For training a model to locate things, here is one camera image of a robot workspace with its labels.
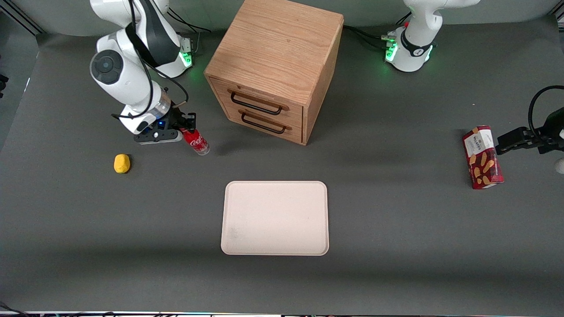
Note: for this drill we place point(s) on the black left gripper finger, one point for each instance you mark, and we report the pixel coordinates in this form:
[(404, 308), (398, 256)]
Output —
[(522, 146), (517, 136)]

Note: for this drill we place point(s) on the wooden drawer cabinet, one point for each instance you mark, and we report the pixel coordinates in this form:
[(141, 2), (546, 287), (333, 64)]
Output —
[(277, 48)]

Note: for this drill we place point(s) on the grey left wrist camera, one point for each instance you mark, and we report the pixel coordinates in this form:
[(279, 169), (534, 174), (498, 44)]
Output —
[(560, 166)]

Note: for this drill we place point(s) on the red coke bottle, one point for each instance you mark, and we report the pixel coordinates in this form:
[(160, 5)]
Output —
[(197, 141)]

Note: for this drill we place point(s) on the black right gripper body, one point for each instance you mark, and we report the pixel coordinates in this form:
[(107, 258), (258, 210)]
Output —
[(177, 119)]

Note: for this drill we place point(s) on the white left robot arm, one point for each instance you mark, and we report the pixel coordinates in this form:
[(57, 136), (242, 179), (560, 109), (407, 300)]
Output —
[(418, 26)]

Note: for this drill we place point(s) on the yellow lemon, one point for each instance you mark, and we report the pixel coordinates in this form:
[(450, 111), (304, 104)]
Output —
[(121, 164)]

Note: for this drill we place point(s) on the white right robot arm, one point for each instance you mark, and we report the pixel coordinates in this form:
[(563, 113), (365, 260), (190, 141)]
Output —
[(128, 83)]

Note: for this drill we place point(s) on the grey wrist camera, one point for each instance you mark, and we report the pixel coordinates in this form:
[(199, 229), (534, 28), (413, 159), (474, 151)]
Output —
[(156, 136), (560, 166)]

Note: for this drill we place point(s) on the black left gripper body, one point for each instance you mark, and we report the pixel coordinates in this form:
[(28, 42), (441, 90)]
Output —
[(543, 138)]

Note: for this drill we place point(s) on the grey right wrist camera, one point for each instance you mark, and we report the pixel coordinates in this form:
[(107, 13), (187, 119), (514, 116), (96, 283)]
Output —
[(156, 136)]

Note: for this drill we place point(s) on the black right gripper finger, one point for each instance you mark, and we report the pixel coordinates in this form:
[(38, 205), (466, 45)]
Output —
[(191, 119), (181, 126)]

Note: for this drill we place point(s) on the red cookie box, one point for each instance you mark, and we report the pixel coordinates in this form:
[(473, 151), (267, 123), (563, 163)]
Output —
[(482, 158)]

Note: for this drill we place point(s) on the beige rectangular tray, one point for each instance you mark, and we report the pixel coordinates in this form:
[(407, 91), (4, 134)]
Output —
[(275, 218)]

